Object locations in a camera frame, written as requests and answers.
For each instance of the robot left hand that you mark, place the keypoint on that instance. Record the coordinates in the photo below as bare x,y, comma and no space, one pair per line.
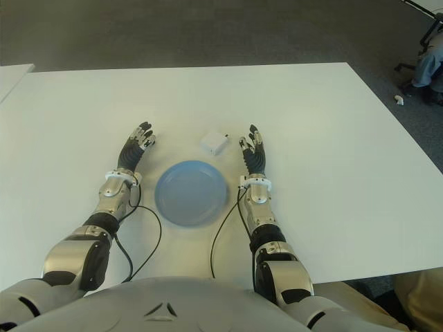
133,154

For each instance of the white side table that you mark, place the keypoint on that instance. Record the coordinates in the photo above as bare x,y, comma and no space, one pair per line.
10,79

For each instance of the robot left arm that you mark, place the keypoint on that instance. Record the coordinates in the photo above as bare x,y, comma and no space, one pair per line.
69,249

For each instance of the white square charger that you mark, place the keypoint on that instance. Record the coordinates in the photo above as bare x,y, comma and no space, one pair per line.
214,142

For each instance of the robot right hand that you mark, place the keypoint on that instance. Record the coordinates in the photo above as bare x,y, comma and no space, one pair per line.
255,159

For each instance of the white desk corner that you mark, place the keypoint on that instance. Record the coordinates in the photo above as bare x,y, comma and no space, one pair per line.
429,3

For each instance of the small white floor object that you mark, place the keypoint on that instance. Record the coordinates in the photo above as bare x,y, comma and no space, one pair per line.
399,99

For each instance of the grey robot torso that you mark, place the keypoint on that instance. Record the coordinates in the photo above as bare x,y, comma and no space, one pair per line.
173,311

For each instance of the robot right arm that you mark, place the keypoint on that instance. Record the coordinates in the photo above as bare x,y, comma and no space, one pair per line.
287,273

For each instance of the person's blue jeans leg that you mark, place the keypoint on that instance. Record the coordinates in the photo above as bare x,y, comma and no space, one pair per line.
427,69

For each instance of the blue round plate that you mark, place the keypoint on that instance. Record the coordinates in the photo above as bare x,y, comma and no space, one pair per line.
190,193

